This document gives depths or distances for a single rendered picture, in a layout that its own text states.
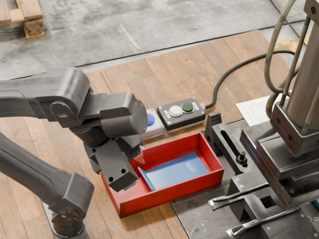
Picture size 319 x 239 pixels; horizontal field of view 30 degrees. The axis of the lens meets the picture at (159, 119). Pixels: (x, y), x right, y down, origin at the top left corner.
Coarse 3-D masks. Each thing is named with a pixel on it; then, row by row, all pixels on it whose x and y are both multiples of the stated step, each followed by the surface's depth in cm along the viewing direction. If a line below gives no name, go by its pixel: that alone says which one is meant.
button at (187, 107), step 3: (186, 102) 149; (183, 105) 148; (186, 105) 148; (189, 105) 148; (192, 105) 148; (183, 108) 148; (186, 108) 148; (189, 108) 148; (192, 108) 148; (186, 111) 147; (189, 111) 147
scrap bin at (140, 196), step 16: (160, 144) 137; (176, 144) 139; (192, 144) 142; (208, 144) 137; (144, 160) 138; (160, 160) 140; (208, 160) 139; (208, 176) 132; (112, 192) 131; (128, 192) 134; (144, 192) 134; (160, 192) 129; (176, 192) 131; (192, 192) 134; (128, 208) 128; (144, 208) 131
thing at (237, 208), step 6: (234, 186) 128; (228, 192) 132; (234, 192) 129; (234, 204) 131; (240, 204) 128; (264, 204) 130; (270, 204) 127; (234, 210) 132; (240, 210) 129; (246, 210) 126; (240, 216) 129; (246, 216) 130; (252, 216) 124; (264, 234) 121
